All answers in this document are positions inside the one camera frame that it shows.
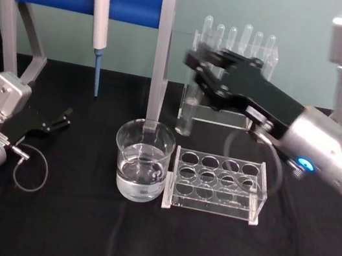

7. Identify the black table cloth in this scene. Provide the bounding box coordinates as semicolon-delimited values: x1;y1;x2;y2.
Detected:
0;0;342;256

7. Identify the clear glass test tube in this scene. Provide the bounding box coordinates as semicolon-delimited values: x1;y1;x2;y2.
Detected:
250;30;264;61
174;66;206;139
239;22;255;58
225;25;240;51
262;34;278;70
200;14;216;48
212;23;226;51

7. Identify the white and blue pipette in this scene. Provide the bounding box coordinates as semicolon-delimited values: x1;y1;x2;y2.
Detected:
76;0;116;99

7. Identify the grey right gripper cable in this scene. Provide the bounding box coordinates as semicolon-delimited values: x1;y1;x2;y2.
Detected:
217;124;291;198

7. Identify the empty clear acrylic tube rack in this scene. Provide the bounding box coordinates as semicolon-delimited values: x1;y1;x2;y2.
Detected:
159;143;274;228

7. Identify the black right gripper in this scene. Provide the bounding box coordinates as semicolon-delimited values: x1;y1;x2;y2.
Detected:
174;41;314;143

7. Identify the glass beaker with water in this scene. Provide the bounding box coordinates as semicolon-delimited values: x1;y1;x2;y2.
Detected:
106;114;179;206

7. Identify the thin dark left gripper cable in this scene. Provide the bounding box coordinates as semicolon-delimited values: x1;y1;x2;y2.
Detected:
3;144;53;195

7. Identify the clear acrylic drying rack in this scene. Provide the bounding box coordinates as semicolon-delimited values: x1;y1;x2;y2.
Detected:
177;28;282;135

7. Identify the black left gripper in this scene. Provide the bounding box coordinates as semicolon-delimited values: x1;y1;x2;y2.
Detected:
0;96;74;153

